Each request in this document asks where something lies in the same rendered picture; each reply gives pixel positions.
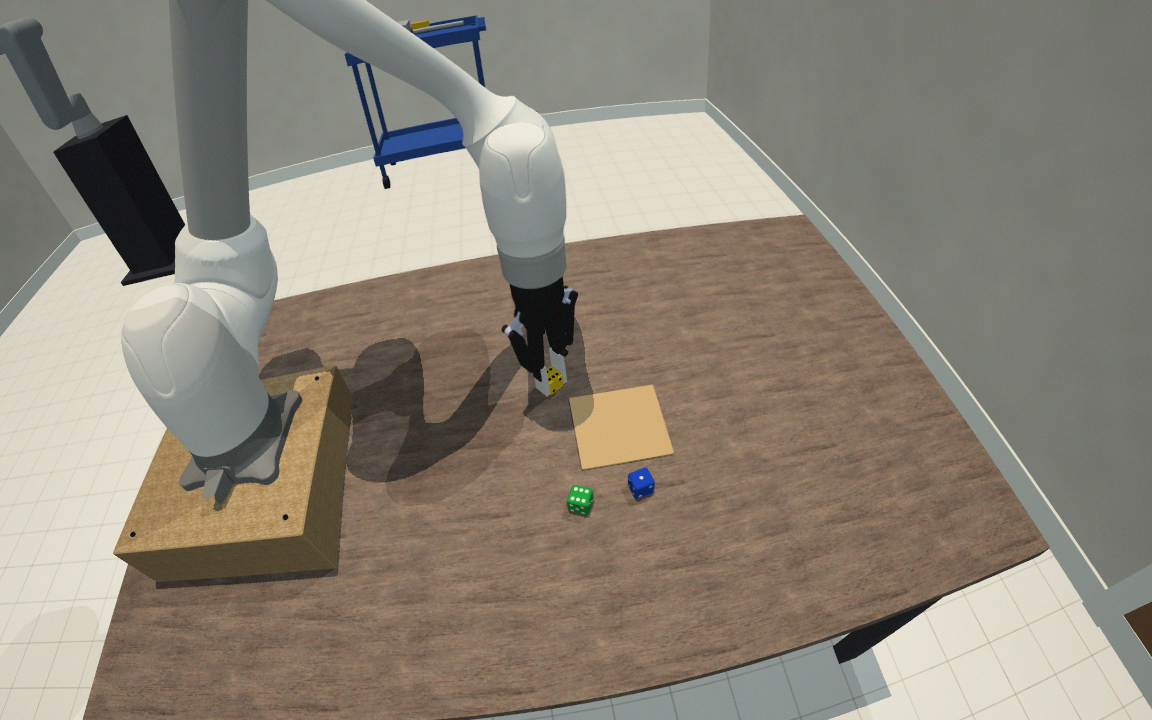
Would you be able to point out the blue die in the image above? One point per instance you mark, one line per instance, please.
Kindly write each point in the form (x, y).
(641, 483)

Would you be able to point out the tan flat mat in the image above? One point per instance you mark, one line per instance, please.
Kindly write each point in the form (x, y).
(619, 427)

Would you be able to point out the yellow die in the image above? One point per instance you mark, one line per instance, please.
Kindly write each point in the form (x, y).
(555, 379)

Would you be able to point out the green die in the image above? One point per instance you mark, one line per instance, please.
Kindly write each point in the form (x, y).
(580, 499)

